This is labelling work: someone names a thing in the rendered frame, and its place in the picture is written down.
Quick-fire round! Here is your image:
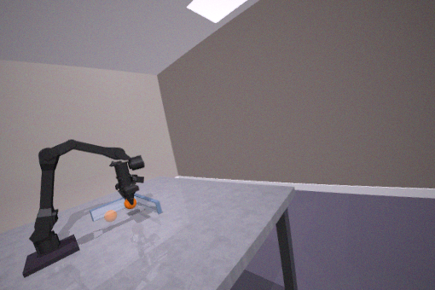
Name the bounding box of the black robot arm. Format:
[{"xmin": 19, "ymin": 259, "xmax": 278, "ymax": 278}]
[{"xmin": 29, "ymin": 139, "xmax": 145, "ymax": 257}]

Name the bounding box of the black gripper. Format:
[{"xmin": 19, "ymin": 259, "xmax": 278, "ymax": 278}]
[{"xmin": 115, "ymin": 172, "xmax": 139, "ymax": 205}]

